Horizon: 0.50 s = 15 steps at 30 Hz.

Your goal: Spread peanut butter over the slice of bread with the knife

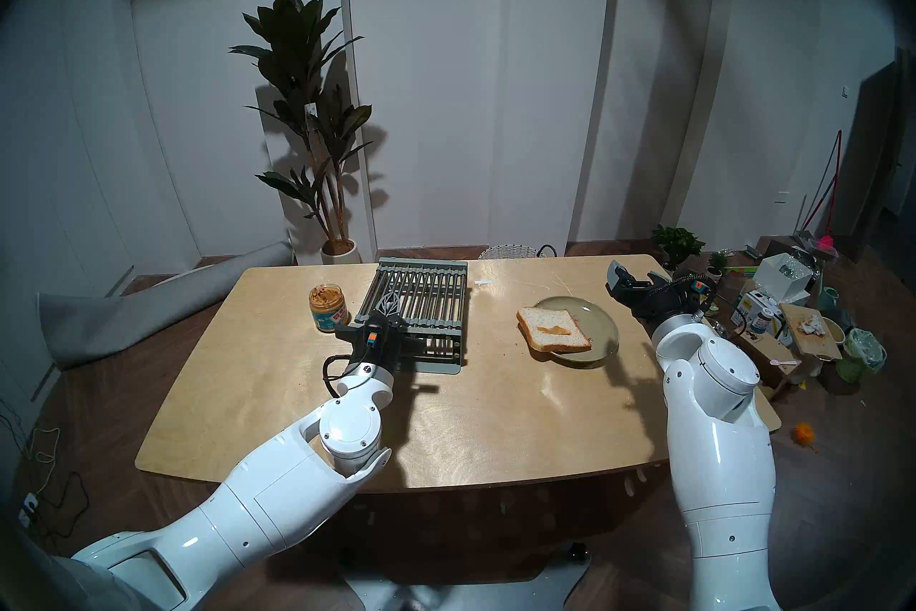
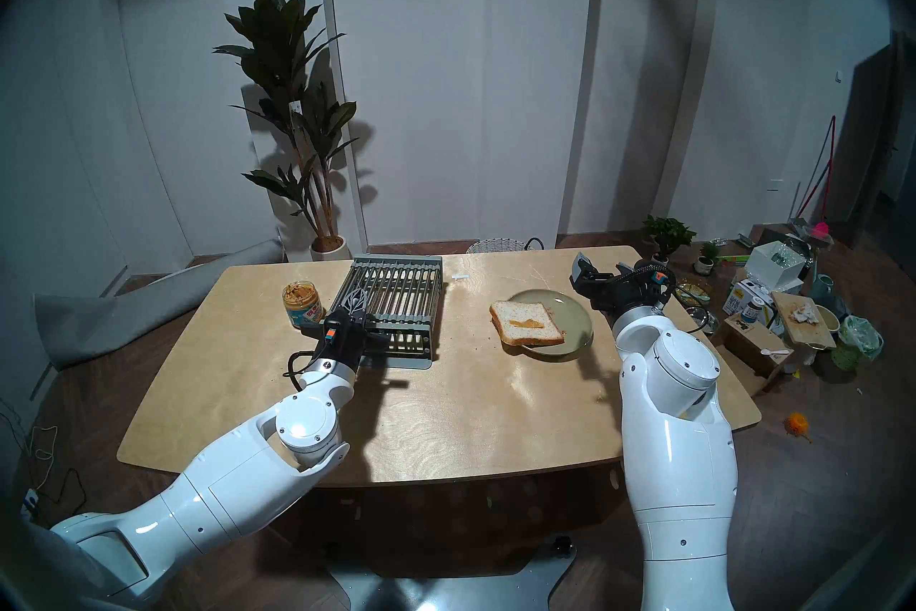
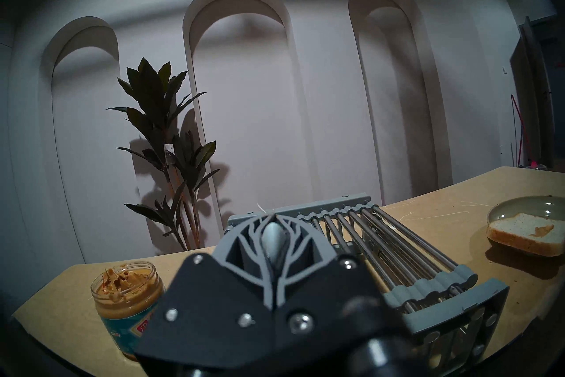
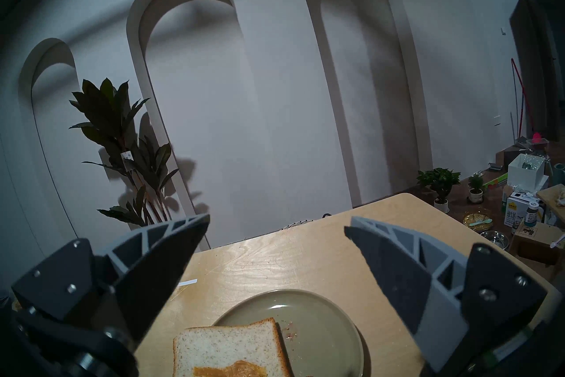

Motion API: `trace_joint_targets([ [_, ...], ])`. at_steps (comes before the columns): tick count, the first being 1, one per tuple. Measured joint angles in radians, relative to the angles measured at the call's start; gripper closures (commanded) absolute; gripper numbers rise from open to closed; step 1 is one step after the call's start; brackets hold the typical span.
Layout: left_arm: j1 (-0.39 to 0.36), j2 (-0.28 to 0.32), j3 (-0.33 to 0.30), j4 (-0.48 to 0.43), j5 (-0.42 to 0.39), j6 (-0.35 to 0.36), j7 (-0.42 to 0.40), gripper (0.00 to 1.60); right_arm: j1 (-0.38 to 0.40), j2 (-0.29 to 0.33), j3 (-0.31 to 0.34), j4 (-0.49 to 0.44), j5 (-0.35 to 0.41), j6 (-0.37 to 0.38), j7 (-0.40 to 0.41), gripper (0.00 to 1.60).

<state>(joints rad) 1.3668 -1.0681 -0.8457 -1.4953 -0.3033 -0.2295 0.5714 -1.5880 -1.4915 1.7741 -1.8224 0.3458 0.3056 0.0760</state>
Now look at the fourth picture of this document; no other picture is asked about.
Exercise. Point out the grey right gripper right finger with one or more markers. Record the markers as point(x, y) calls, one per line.
point(419, 274)

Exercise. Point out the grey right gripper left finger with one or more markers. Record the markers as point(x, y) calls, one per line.
point(145, 274)

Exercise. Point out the pale green ceramic plate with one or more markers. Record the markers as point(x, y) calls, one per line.
point(318, 327)

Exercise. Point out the white bread slice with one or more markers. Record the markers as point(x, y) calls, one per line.
point(229, 349)

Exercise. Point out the white tape strip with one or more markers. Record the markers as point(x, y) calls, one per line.
point(187, 282)

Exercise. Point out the empty steel bowl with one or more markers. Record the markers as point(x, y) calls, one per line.
point(494, 239)

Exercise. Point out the small bushy potted plant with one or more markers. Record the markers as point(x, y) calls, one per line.
point(439, 181)

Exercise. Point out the tiny potted plant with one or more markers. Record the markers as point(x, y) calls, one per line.
point(476, 188)

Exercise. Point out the white printed carton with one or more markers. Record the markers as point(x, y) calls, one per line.
point(514, 210)

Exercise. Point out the brown cardboard box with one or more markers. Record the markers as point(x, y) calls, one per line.
point(536, 243)

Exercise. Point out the small dark bottle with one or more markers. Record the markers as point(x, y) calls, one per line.
point(532, 215)

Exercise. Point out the tall potted leafy plant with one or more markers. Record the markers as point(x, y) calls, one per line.
point(119, 133)

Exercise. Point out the white cardboard box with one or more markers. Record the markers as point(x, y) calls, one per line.
point(525, 175)

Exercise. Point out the wooden cutting board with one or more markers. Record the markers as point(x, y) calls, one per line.
point(554, 199)

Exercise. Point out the teal cup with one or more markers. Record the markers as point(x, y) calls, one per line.
point(559, 173)

